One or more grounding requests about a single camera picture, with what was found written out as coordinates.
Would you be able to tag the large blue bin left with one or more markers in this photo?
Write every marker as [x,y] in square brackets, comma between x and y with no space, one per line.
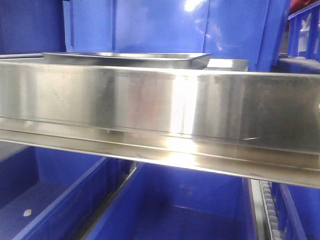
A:
[251,30]

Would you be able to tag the blue bin lower right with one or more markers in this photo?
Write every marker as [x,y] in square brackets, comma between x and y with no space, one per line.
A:
[168,203]

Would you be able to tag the silver metal tray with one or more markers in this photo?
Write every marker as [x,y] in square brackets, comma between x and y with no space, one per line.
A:
[193,61]

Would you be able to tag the blue bin far right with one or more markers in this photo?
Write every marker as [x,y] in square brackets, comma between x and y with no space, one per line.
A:
[304,33]

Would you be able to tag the centre white roller track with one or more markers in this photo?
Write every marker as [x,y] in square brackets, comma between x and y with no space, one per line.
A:
[270,211]

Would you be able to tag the steel front shelf beam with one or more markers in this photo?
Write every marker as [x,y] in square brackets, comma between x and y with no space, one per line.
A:
[260,125]

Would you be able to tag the blue bin lower left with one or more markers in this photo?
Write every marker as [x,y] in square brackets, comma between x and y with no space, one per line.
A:
[48,194]

